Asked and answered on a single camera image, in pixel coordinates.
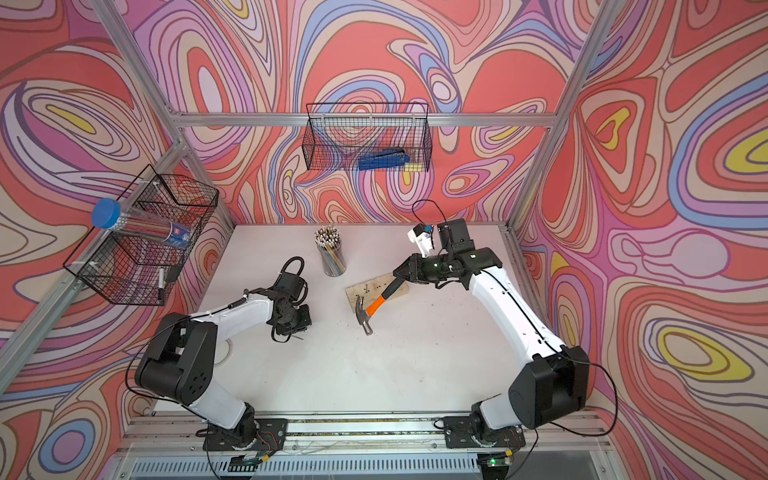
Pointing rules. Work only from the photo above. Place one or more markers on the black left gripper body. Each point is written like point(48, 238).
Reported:
point(297, 320)

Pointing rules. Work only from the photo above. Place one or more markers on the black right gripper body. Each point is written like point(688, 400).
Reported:
point(430, 269)

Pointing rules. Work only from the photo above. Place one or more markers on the wooden block with nails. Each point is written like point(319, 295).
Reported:
point(368, 290)

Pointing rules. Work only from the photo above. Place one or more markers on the claw hammer orange black handle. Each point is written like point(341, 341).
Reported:
point(363, 315)

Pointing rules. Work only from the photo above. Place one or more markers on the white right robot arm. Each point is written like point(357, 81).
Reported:
point(550, 379)

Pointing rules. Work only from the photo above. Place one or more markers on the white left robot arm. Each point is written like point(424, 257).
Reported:
point(178, 363)

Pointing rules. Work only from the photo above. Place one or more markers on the white tape roll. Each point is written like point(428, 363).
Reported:
point(223, 352)

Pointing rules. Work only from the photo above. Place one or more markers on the cup of coloured pencils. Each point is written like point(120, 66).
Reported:
point(329, 244)

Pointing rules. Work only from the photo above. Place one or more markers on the blue tool in basket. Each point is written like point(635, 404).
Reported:
point(384, 159)

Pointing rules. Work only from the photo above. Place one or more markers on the clear tube with blue cap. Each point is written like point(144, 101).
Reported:
point(109, 214)

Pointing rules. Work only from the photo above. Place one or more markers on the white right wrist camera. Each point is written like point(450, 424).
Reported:
point(422, 237)

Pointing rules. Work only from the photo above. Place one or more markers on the black wire basket left wall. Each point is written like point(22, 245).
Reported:
point(124, 269)

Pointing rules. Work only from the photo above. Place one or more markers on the black wire basket wall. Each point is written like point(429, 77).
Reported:
point(124, 269)
point(337, 134)

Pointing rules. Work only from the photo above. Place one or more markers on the black wire basket back wall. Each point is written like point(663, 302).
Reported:
point(337, 134)

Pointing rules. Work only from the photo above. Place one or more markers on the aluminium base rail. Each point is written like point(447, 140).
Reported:
point(363, 446)

